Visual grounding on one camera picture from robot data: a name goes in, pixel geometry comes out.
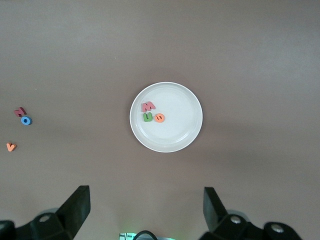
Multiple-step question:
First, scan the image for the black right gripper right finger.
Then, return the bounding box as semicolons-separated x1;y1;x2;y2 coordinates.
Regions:
199;186;304;240

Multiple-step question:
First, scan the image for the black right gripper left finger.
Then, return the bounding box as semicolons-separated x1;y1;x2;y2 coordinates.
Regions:
0;184;91;240

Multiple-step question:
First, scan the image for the beige plate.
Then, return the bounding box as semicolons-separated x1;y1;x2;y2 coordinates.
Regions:
129;81;204;153

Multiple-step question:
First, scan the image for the dark red foam letter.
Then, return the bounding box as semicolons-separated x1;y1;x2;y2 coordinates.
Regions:
13;106;28;118

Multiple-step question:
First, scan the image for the pink foam letter w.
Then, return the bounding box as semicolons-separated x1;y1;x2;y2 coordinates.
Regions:
141;101;156;113

